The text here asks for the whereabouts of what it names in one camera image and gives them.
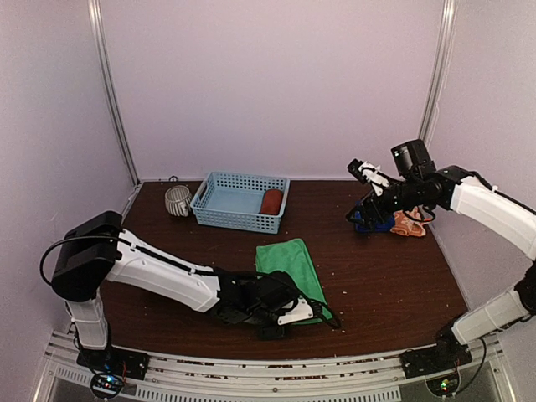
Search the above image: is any green towel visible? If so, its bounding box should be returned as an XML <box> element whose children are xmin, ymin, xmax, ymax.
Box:
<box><xmin>255</xmin><ymin>239</ymin><xmax>327</xmax><ymax>325</ymax></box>

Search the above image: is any right aluminium corner post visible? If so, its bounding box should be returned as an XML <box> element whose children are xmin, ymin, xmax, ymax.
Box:
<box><xmin>418</xmin><ymin>0</ymin><xmax>458</xmax><ymax>147</ymax></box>

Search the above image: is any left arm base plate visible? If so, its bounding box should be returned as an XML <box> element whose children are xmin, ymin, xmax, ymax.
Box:
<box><xmin>76</xmin><ymin>347</ymin><xmax>150</xmax><ymax>380</ymax></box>

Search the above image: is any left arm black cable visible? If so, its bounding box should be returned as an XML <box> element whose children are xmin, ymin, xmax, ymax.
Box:
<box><xmin>39</xmin><ymin>234</ymin><xmax>343</xmax><ymax>330</ymax></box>

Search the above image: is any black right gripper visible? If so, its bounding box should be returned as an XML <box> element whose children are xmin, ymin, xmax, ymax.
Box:
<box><xmin>347</xmin><ymin>176</ymin><xmax>423</xmax><ymax>229</ymax></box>

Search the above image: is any striped ceramic cup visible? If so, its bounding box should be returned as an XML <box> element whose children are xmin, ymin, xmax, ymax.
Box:
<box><xmin>164</xmin><ymin>185</ymin><xmax>193</xmax><ymax>217</ymax></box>

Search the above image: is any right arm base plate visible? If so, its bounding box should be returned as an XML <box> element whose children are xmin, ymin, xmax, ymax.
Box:
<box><xmin>399</xmin><ymin>345</ymin><xmax>472</xmax><ymax>379</ymax></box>

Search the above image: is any light blue perforated basket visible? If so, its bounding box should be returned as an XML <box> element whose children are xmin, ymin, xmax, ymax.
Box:
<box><xmin>191</xmin><ymin>172</ymin><xmax>291</xmax><ymax>235</ymax></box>

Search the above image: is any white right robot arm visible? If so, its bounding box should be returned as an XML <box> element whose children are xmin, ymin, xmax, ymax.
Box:
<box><xmin>346</xmin><ymin>139</ymin><xmax>535</xmax><ymax>370</ymax></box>

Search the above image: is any blue towel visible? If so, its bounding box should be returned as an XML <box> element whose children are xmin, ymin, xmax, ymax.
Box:
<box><xmin>354</xmin><ymin>202</ymin><xmax>395</xmax><ymax>233</ymax></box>

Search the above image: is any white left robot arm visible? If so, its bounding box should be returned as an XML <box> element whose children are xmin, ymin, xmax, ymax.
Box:
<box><xmin>50</xmin><ymin>211</ymin><xmax>313</xmax><ymax>372</ymax></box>

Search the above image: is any rust brown towel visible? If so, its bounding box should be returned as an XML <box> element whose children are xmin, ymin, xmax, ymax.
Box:
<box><xmin>260</xmin><ymin>188</ymin><xmax>284</xmax><ymax>215</ymax></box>

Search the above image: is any white cloth under green towel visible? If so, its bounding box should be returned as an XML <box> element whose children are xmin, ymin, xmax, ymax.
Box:
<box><xmin>390</xmin><ymin>207</ymin><xmax>426</xmax><ymax>238</ymax></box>

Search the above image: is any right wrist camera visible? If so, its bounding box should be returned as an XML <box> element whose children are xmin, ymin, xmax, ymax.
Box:
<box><xmin>347</xmin><ymin>159</ymin><xmax>394</xmax><ymax>198</ymax></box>

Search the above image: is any left aluminium corner post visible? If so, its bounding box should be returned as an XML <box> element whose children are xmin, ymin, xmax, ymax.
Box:
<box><xmin>86</xmin><ymin>0</ymin><xmax>140</xmax><ymax>188</ymax></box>

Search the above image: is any aluminium corner post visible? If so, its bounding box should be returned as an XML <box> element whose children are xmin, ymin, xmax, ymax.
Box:
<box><xmin>418</xmin><ymin>0</ymin><xmax>458</xmax><ymax>147</ymax></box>
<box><xmin>86</xmin><ymin>0</ymin><xmax>140</xmax><ymax>188</ymax></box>

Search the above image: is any aluminium front rail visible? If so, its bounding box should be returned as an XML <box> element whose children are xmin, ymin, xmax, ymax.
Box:
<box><xmin>41</xmin><ymin>334</ymin><xmax>503</xmax><ymax>402</ymax></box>

